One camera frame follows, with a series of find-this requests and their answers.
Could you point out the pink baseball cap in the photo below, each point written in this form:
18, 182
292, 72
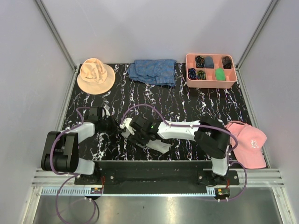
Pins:
250, 142

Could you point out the grey cloth napkin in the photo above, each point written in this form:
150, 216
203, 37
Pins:
157, 145

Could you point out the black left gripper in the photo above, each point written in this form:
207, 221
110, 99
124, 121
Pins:
115, 127

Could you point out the green rolled sock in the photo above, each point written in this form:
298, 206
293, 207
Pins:
220, 74

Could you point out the pink compartment tray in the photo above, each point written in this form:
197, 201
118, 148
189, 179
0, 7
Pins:
210, 82

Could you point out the dark brown rolled sock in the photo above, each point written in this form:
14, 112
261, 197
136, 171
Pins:
227, 62

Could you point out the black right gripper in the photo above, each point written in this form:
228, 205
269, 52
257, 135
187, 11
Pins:
135, 139

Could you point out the black patterned sock top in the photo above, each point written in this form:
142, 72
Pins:
200, 61

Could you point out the blue dotted rolled sock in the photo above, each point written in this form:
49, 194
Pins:
192, 74

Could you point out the orange bucket hat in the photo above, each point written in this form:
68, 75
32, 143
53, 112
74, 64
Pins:
95, 77

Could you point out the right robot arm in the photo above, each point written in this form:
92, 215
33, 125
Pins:
209, 136

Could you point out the blue grey rolled sock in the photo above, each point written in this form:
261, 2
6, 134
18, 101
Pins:
209, 63

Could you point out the aluminium front rail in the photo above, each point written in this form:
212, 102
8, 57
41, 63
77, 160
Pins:
65, 185

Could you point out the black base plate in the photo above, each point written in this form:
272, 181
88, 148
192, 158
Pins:
116, 172

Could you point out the blue checkered cloth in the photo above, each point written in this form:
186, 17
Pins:
155, 72

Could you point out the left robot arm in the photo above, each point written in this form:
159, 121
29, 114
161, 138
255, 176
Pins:
61, 149

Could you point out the yellow patterned rolled sock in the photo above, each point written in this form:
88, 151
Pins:
201, 75

